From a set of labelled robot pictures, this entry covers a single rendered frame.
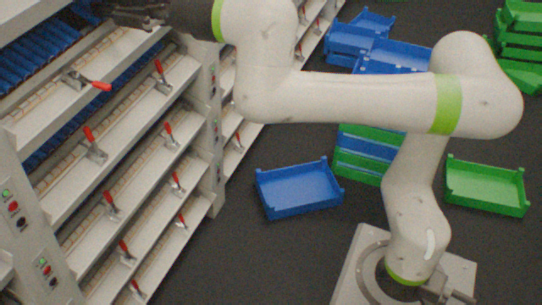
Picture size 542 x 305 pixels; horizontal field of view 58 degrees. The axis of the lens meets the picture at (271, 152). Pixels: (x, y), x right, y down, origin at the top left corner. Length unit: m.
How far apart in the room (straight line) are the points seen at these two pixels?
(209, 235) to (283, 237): 0.27
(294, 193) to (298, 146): 0.28
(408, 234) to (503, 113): 0.39
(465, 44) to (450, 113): 0.21
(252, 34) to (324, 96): 0.17
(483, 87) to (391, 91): 0.16
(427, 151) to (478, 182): 0.98
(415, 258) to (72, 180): 0.80
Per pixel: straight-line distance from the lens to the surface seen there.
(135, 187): 1.30
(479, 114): 0.94
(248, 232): 1.81
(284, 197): 1.92
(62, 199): 1.06
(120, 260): 1.41
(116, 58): 1.04
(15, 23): 0.83
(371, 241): 1.47
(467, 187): 2.15
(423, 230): 1.21
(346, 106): 0.88
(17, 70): 0.97
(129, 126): 1.17
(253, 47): 0.84
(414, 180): 1.28
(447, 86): 0.93
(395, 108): 0.90
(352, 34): 2.75
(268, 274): 1.72
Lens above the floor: 1.47
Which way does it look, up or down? 45 degrees down
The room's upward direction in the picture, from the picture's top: 3 degrees clockwise
